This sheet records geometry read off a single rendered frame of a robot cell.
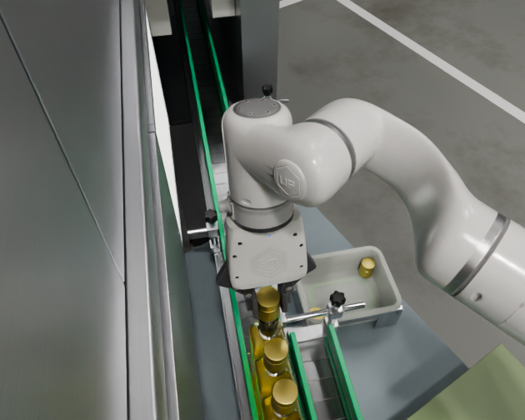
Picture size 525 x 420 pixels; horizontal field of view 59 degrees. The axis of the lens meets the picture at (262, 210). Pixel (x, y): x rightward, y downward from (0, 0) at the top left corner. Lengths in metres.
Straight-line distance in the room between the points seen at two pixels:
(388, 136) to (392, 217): 1.85
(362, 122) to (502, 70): 3.02
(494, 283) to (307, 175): 0.18
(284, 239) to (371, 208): 1.80
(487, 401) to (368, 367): 0.24
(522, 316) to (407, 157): 0.18
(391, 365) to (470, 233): 0.75
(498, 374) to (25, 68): 1.03
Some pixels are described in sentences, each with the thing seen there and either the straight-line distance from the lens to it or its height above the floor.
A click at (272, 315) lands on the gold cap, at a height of 1.18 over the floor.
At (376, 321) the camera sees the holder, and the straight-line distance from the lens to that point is 1.13.
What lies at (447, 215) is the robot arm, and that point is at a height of 1.47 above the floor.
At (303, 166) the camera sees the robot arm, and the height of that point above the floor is 1.48.
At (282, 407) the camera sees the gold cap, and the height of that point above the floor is 1.15.
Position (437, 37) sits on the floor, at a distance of 3.65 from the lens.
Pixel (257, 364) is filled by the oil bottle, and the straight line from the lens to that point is 0.74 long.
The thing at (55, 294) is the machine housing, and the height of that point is 1.57.
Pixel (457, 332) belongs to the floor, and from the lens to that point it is 2.10.
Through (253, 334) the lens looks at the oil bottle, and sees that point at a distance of 0.76.
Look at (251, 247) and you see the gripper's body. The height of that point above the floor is 1.32.
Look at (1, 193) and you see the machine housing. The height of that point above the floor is 1.63.
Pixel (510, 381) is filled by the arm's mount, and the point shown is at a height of 0.82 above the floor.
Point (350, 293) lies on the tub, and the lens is 1.17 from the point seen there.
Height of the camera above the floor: 1.78
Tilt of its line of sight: 51 degrees down
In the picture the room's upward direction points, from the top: straight up
